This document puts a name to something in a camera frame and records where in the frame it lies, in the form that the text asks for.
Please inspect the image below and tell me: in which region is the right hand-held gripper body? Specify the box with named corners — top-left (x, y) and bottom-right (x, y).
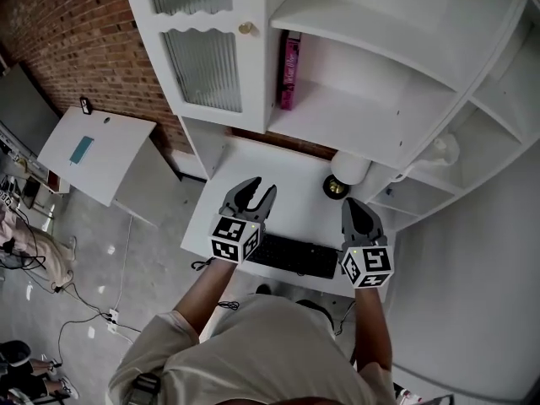
top-left (339, 235), bottom-right (395, 289)

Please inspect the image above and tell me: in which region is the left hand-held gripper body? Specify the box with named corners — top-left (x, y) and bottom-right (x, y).
top-left (208, 213), bottom-right (267, 266)

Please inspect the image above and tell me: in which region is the pink book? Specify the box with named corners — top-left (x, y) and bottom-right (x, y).
top-left (276, 30), bottom-right (303, 111)

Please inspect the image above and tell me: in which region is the person's right forearm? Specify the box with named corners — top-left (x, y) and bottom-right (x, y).
top-left (353, 283), bottom-right (397, 374)

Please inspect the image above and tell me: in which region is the person's left forearm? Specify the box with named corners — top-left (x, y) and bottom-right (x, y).
top-left (174, 258), bottom-right (238, 338)

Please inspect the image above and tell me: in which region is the white desk with hutch shelves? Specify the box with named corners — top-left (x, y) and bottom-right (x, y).
top-left (121, 0), bottom-right (540, 300)

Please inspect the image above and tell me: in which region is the black keyboard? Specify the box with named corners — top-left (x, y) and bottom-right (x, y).
top-left (246, 231), bottom-right (341, 280)

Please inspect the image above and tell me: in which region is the white table lamp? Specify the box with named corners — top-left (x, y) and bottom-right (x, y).
top-left (321, 149), bottom-right (373, 201)

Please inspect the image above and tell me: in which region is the white plastic bag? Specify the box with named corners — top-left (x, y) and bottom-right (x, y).
top-left (420, 133), bottom-right (462, 170)

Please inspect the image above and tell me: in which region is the person's beige shirt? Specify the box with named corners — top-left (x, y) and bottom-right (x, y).
top-left (107, 293), bottom-right (398, 405)

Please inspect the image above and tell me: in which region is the white ribbed glass cabinet door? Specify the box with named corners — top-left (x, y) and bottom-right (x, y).
top-left (121, 0), bottom-right (270, 135)

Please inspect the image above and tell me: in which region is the white side table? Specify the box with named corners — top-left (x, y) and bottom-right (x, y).
top-left (36, 106), bottom-right (187, 228)

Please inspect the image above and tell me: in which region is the white power strip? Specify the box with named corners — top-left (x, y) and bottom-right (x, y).
top-left (105, 307), bottom-right (122, 333)

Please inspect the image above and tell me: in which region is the red-brown box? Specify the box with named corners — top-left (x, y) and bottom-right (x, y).
top-left (46, 170), bottom-right (72, 197)

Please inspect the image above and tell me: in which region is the beige cloth bundle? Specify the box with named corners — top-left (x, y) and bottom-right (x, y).
top-left (0, 206), bottom-right (78, 287)

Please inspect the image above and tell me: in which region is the grey partition board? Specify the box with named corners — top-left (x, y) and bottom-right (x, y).
top-left (0, 62), bottom-right (61, 156)

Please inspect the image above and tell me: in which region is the white floor cable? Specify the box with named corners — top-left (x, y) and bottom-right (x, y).
top-left (112, 214), bottom-right (135, 312)

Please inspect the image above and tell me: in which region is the black shoulder strap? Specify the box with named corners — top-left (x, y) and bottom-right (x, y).
top-left (127, 371), bottom-right (165, 405)

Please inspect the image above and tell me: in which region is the black floor cable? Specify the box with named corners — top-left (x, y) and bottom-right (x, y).
top-left (56, 283), bottom-right (143, 367)

